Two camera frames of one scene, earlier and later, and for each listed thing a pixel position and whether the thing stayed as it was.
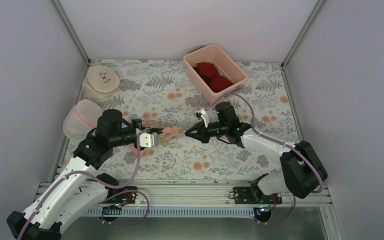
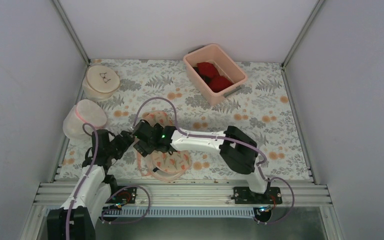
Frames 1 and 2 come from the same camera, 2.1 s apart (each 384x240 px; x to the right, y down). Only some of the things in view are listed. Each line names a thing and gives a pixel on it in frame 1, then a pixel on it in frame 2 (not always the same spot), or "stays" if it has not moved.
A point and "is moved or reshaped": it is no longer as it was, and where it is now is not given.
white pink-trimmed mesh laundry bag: [83, 117] stays
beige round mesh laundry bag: [100, 82] stays
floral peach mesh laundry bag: [169, 133] is moved or reshaped
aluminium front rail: [204, 194] stays
